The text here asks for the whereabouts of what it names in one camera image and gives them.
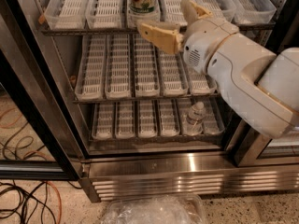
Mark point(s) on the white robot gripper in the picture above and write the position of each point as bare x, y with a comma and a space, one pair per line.
204, 41

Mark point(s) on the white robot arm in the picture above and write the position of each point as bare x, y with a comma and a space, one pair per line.
261, 87

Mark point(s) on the top shelf tray four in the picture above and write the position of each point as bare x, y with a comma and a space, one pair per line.
171, 3

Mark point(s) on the shelf tray four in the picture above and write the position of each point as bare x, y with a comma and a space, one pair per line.
168, 118
172, 75
171, 3

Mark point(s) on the top shelf tray three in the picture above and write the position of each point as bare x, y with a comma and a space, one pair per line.
132, 18

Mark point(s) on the shelf tray three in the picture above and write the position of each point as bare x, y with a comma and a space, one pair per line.
146, 119
146, 74
132, 18

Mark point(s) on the middle shelf tray three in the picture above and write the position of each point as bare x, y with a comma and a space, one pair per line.
146, 74

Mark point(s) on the middle shelf tray four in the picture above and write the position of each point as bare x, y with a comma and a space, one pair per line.
172, 75

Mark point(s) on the middle shelf tray five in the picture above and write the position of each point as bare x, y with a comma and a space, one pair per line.
197, 84

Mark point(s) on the middle shelf tray two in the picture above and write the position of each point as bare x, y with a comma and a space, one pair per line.
118, 73

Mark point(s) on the shelf tray two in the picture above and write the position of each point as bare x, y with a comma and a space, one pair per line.
118, 73
104, 14
125, 120

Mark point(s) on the top shelf tray six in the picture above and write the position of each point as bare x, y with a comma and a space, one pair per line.
254, 11

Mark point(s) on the shelf tray six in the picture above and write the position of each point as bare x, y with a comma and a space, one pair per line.
212, 122
254, 11

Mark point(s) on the top shelf tray two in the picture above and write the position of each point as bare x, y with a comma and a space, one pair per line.
104, 14

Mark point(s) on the bottom shelf tray five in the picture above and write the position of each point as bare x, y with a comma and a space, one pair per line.
183, 108

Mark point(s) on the bottom shelf tray four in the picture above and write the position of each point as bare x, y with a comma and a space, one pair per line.
168, 118

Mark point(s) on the bottom shelf tray three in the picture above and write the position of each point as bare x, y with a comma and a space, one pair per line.
146, 119

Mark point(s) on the bottom shelf tray six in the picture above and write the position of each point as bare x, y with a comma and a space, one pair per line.
212, 122

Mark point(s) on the stainless steel fridge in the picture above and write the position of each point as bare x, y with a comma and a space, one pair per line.
115, 168

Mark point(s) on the middle shelf tray one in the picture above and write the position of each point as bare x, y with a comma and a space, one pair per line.
92, 68

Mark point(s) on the shelf tray one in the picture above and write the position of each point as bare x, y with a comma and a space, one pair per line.
92, 68
66, 14
103, 122

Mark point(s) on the bottom shelf tray two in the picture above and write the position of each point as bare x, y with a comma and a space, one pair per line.
125, 120

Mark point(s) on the top shelf tray one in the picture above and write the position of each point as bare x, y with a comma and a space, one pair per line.
66, 14

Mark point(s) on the bottom shelf tray one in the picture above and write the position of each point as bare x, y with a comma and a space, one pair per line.
103, 122

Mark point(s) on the glass fridge door left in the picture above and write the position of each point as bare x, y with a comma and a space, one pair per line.
32, 75

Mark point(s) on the clear plastic water bottle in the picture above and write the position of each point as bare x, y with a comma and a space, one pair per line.
195, 118

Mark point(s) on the clear plastic bag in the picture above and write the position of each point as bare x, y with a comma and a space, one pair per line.
159, 209

